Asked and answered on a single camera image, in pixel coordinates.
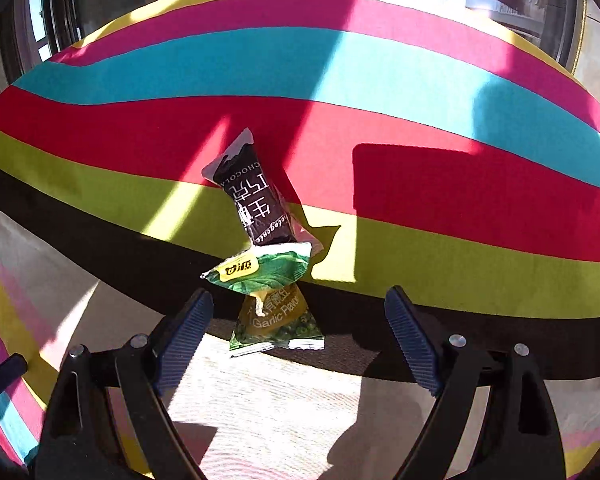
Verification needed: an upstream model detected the green yellow garlic pea packet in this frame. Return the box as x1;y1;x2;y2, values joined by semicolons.
201;242;325;358

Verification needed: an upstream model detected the dark chocolate snack packet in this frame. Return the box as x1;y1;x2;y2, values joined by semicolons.
201;128;324;256

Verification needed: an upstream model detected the striped colourful tablecloth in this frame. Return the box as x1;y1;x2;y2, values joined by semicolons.
0;0;600;479

